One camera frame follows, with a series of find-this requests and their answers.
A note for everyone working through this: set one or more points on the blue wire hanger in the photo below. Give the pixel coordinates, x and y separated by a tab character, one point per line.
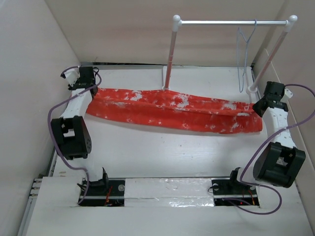
242	58

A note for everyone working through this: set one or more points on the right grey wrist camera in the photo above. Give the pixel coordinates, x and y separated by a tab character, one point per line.
287	94

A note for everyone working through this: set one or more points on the orange white tie-dye trousers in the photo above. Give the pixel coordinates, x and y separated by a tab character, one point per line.
170	109

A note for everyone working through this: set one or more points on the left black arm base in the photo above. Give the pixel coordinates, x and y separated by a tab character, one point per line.
105	192

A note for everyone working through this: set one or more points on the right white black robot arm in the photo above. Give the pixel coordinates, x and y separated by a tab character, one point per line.
278	161

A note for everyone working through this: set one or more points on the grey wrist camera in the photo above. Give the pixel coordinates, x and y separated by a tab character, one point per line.
71	75
287	94

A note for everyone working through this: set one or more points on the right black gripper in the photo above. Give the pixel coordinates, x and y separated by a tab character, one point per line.
255	108

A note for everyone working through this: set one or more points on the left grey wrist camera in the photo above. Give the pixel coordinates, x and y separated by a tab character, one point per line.
71	75

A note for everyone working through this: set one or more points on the white clothes rack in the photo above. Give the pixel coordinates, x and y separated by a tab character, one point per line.
252	88

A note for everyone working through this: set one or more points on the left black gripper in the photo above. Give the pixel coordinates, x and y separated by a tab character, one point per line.
70	86

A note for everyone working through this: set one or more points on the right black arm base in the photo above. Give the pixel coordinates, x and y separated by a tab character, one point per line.
228	191

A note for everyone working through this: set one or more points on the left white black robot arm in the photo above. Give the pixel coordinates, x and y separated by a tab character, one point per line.
66	123

